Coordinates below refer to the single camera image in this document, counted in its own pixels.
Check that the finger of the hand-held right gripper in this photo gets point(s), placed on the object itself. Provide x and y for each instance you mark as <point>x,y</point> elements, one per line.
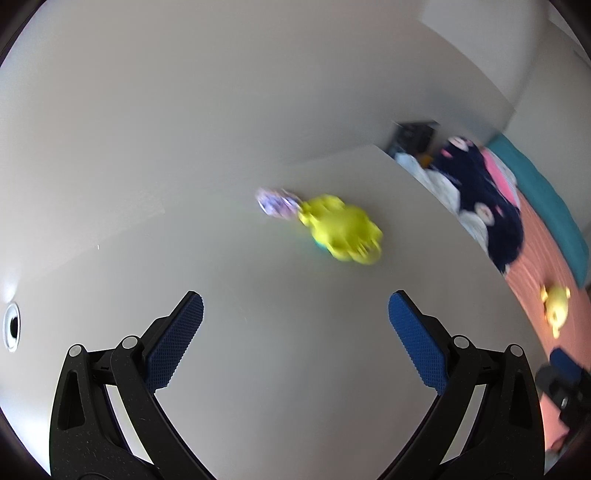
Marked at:
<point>565,364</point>

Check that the teal pillow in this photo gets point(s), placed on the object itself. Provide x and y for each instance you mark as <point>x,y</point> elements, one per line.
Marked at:
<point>540,194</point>

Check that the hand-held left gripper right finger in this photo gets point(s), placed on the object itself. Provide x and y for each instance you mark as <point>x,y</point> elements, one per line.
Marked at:
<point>418,341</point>

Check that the pink cushion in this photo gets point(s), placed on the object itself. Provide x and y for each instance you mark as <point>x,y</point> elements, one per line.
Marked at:
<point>501,175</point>

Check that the bed with pink sheet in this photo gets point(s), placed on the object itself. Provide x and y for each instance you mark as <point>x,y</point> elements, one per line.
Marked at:
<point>531,272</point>

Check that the yellow plush toy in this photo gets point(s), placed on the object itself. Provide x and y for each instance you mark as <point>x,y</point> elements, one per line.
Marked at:
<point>554,304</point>

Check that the small purple toy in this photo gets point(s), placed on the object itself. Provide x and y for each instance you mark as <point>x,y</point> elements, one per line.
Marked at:
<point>277,203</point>

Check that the white cloth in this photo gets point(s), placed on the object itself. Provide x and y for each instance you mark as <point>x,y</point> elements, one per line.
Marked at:
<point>443,194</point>

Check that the black box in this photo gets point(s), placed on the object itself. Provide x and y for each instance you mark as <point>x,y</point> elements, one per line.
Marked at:
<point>415,136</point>

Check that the lime green toy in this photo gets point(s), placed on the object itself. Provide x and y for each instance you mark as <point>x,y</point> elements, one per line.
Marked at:
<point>341,228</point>

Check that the white desk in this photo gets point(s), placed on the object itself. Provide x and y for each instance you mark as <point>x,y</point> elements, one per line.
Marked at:
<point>231,258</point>

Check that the navy dotted plush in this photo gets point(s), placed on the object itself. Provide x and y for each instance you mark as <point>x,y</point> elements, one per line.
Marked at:
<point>485,198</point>

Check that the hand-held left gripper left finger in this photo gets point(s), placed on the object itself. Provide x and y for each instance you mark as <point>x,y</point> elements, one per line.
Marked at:
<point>175,341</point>

